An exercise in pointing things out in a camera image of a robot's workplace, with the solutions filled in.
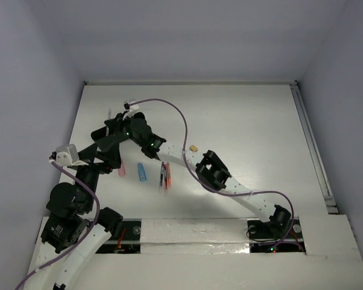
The blue pen cap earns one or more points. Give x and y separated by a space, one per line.
141 172

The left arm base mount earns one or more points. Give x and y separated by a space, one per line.
127 241

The red clear pen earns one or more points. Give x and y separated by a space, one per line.
168 181

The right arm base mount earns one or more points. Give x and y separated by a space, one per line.
263 239

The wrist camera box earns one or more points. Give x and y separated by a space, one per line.
66 156
131 108

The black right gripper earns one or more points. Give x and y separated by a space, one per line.
115 124

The pink pen cap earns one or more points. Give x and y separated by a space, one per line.
121 170

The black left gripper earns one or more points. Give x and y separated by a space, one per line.
96 163

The black gel pen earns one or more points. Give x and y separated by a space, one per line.
162 172

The white refill pen red end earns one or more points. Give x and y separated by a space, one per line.
109 117

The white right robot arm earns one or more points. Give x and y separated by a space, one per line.
206 167

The yellow eraser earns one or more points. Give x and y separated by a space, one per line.
193 148

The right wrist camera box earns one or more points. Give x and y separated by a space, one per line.
131 108

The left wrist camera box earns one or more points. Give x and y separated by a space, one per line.
66 156

